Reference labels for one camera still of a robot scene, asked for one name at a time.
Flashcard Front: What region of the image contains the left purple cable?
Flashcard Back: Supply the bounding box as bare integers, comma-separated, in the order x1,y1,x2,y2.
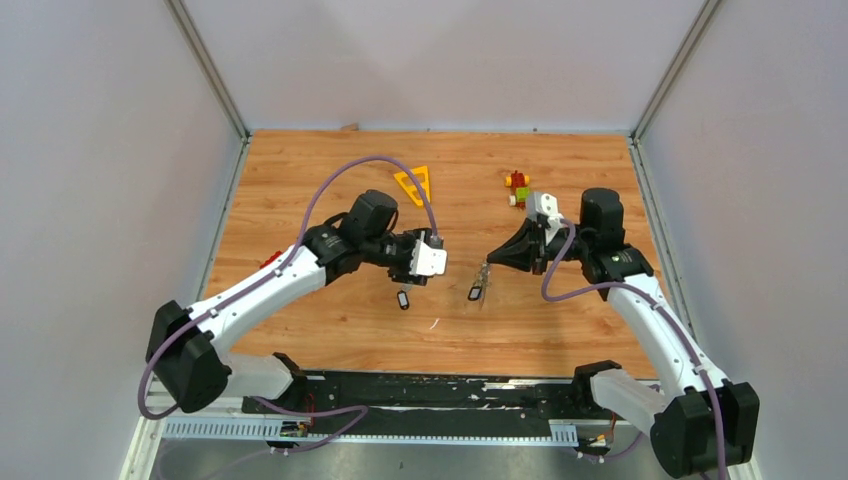
137,155,444,458

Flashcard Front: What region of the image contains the red white toy block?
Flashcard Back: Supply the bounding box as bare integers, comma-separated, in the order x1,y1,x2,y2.
259,250,283,270

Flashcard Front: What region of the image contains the white slotted cable duct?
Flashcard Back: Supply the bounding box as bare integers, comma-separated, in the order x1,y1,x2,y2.
161,417,579,447

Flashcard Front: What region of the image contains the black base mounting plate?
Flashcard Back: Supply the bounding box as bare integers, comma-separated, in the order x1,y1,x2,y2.
241,352,639,440

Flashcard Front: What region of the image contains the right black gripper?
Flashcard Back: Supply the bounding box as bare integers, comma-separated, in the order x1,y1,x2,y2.
485,218,592,276

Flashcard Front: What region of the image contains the metal keyring with keys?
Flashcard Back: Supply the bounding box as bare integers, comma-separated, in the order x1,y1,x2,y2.
469,262,492,307

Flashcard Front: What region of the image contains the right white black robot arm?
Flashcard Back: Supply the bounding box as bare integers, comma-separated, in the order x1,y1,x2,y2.
486,187,760,479

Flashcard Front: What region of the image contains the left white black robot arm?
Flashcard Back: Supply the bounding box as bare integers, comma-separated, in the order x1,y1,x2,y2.
146,190,447,413

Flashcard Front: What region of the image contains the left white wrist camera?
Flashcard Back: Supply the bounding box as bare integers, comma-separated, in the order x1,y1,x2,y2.
409,240,448,277

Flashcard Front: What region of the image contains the yellow triangular plastic piece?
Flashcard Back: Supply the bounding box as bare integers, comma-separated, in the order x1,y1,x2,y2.
393,166,432,208

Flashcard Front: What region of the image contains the red green toy block figure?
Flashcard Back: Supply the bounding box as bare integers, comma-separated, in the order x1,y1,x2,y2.
504,170,531,209

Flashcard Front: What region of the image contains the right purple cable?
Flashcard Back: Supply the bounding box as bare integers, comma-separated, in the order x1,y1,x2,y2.
541,218,729,480

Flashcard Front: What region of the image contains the black key tag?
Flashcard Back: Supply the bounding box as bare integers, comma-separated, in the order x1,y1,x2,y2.
397,291,410,310
467,285,482,301

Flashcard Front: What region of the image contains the purple cable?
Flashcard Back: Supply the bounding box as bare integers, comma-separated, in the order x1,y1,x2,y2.
137,155,444,458
541,218,729,480

